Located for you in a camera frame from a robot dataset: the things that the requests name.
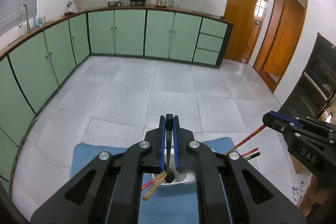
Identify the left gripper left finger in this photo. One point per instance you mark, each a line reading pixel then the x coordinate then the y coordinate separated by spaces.
pixel 108 188

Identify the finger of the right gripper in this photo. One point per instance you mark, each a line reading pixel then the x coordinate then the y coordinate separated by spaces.
pixel 282 118
pixel 275 125

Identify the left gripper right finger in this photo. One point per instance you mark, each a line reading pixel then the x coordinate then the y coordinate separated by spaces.
pixel 229 189

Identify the red handled bamboo chopstick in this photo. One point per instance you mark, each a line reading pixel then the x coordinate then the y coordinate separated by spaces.
pixel 250 136

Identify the black chopstick silver band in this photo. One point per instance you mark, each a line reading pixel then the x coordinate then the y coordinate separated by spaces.
pixel 169 137

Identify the green lower kitchen cabinets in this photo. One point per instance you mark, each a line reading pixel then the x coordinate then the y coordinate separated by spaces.
pixel 90 78

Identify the right hand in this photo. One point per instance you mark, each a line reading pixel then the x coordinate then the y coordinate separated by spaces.
pixel 314 196

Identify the cardboard box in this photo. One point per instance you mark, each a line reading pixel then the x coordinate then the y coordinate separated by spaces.
pixel 312 145

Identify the black glass cabinet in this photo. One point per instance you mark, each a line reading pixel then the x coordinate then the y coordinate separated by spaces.
pixel 316 86

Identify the red chopstick in holder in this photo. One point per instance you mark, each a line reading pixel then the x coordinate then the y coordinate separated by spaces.
pixel 152 181

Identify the bamboo chopstick in holder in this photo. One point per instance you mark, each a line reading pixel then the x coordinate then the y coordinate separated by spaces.
pixel 158 181

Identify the left white plastic holder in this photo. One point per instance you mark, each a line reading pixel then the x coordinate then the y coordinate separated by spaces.
pixel 179 178

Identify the blue table mat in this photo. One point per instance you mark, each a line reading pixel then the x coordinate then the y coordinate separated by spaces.
pixel 170 204

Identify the far wooden door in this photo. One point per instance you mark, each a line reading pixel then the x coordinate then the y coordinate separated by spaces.
pixel 280 40

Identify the wooden door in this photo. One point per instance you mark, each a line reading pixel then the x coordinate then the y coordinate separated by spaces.
pixel 247 17
pixel 280 40

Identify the near wooden door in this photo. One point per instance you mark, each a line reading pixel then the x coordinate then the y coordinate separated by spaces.
pixel 247 17

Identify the chrome sink faucet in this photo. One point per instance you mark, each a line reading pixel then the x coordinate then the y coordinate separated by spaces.
pixel 24 11

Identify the small kettle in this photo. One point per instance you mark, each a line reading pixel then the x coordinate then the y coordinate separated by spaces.
pixel 69 9

